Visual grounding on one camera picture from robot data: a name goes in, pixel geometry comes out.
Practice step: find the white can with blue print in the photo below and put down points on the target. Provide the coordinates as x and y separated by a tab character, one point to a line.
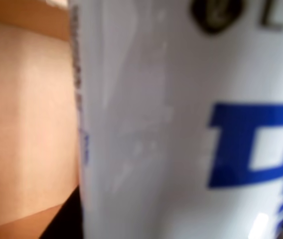
181	124

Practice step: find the brown cardboard box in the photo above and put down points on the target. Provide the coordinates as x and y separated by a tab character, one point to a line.
27	112

